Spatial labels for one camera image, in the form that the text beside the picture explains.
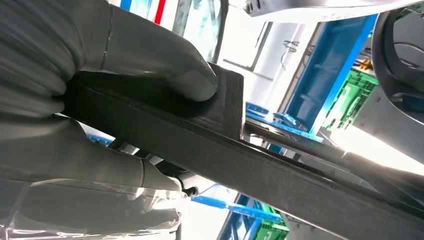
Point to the black round stool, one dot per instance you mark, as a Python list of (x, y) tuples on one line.
[(397, 49)]

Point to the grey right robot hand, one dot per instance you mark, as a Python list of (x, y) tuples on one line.
[(149, 49)]

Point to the green plastic bin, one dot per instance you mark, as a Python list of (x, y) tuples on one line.
[(271, 228), (351, 99)]

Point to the blue rack with green bins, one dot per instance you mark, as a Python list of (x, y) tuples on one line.
[(331, 66)]

